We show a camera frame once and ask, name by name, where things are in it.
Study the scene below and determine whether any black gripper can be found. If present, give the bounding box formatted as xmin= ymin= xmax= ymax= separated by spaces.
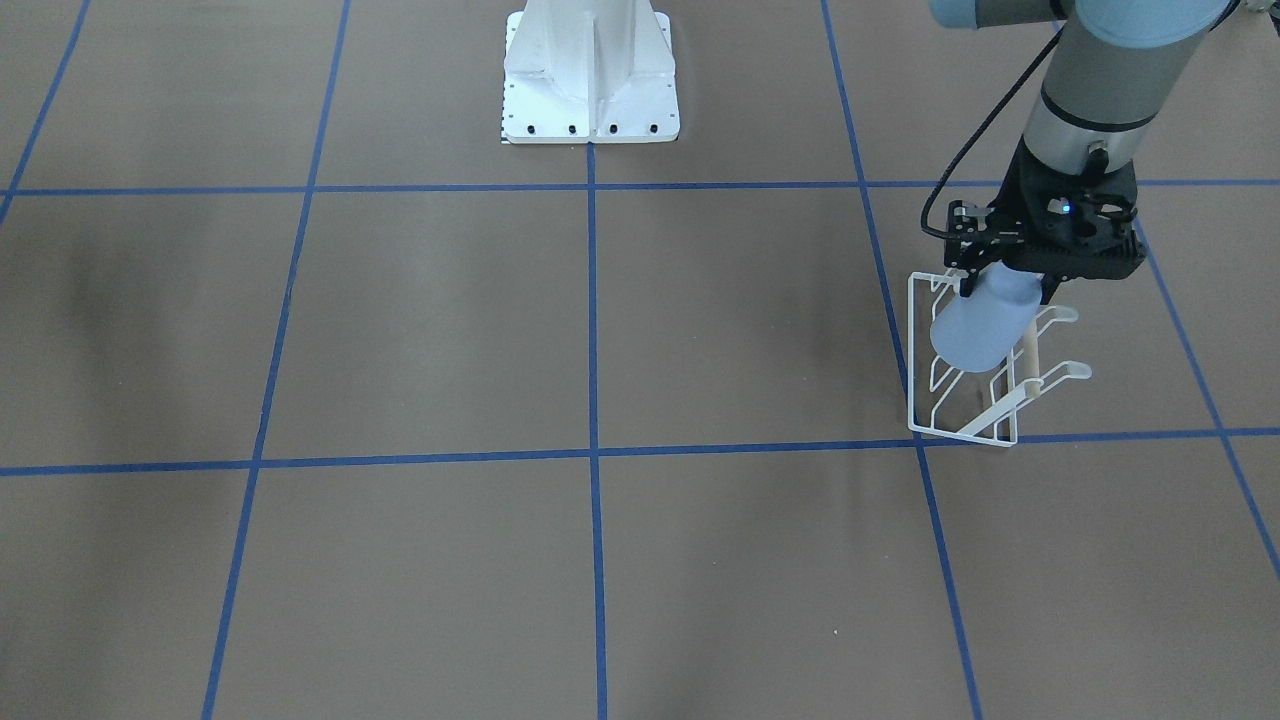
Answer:
xmin=957 ymin=140 xmax=1148 ymax=306

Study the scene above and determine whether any light blue plastic cup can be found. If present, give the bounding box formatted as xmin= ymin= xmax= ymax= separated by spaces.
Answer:
xmin=931 ymin=263 xmax=1042 ymax=373

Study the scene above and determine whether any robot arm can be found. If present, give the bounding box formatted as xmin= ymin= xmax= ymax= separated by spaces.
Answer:
xmin=920 ymin=1 xmax=1236 ymax=304

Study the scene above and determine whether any white wire cup holder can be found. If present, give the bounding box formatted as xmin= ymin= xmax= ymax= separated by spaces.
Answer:
xmin=904 ymin=270 xmax=1093 ymax=447

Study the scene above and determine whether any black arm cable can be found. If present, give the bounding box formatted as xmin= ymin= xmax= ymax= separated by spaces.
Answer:
xmin=920 ymin=20 xmax=1066 ymax=243

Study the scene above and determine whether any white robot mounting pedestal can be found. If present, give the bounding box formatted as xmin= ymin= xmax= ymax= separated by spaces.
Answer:
xmin=500 ymin=1 xmax=681 ymax=145

